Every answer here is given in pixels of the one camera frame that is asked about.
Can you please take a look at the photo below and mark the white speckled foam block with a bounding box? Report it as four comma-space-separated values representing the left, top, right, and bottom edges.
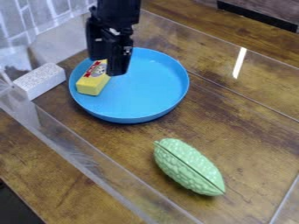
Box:
13, 63, 65, 101

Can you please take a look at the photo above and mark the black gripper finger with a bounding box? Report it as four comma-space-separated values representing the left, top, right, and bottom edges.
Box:
85, 17, 108, 60
101, 29, 133, 76

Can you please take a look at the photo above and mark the clear acrylic enclosure wall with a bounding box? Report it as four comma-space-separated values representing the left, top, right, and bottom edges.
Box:
0, 0, 299, 224

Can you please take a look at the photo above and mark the green bitter gourd toy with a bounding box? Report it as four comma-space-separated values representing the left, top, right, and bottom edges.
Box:
153, 138, 225, 196

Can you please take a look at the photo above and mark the dark baseboard strip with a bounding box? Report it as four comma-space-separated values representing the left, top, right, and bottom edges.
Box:
216, 0, 299, 33

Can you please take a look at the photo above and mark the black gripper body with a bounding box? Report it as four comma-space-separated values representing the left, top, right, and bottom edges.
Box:
89, 0, 141, 30

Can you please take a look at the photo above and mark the yellow butter block toy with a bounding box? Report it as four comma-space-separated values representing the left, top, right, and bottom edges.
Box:
76, 59, 111, 96

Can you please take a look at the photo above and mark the blue round tray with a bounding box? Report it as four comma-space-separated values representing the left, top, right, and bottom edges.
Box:
68, 47, 189, 123

